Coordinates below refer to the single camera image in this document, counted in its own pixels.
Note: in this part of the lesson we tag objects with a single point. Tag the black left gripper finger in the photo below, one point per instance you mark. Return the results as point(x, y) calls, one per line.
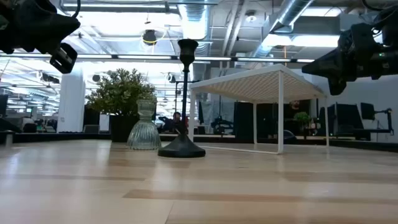
point(57, 26)

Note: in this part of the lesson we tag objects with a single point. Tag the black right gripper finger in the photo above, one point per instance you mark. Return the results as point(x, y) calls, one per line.
point(332, 63)

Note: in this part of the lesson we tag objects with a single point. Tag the grey clear glass candle holder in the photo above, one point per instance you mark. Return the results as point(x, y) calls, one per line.
point(144, 133)

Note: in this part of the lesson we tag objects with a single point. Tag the black metal candlestick holder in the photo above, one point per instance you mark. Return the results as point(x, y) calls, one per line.
point(182, 149)

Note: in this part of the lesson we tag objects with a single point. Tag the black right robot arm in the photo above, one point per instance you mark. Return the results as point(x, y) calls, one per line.
point(390, 34)

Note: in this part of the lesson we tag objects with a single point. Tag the black monitor on arm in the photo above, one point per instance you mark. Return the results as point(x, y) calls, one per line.
point(368, 111)

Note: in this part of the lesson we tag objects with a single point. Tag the long led light bar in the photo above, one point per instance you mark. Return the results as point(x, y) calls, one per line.
point(93, 56)

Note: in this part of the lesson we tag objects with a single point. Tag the small potted plant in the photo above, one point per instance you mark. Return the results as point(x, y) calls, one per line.
point(302, 118)

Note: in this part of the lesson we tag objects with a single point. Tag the white perforated metal shelf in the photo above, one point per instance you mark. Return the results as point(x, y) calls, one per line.
point(264, 82)

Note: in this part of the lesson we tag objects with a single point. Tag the white square pillar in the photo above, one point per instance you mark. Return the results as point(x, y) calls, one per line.
point(71, 102)

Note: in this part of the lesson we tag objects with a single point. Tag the green potted plant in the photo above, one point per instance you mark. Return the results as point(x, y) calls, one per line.
point(119, 93)

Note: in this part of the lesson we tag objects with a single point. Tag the black ceiling speaker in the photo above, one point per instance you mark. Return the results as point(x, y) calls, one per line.
point(149, 36)

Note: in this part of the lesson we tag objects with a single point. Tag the person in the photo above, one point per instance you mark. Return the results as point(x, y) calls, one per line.
point(174, 120)

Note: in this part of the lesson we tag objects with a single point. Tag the silver ventilation duct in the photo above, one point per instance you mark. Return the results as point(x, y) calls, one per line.
point(292, 11)
point(194, 25)

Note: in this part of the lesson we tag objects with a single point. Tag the black aluminium table frame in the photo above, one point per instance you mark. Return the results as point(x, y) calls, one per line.
point(62, 137)

